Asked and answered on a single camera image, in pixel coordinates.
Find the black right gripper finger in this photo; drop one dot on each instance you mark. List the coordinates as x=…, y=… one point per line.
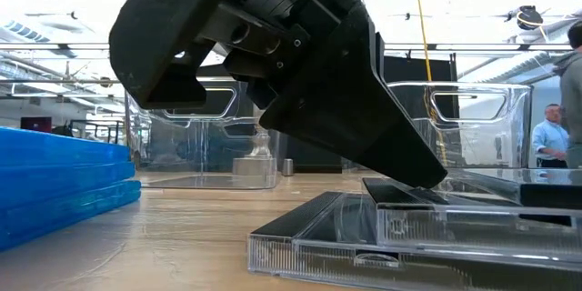
x=345, y=113
x=154, y=36

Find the small silver cylinder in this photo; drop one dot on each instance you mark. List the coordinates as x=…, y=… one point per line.
x=287, y=168

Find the white shade table lamp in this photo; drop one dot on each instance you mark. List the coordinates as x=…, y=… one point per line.
x=261, y=163

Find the black office furniture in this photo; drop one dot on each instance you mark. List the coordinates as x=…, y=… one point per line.
x=91, y=132

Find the clear plastic bin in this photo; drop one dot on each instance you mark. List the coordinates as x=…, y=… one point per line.
x=518, y=136
x=182, y=159

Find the dark red monitor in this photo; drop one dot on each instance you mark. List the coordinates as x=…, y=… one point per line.
x=36, y=124

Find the black ceiling-hung device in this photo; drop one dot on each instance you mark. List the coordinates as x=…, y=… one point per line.
x=527, y=17

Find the person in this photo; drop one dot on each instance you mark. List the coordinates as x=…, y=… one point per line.
x=574, y=95
x=550, y=138

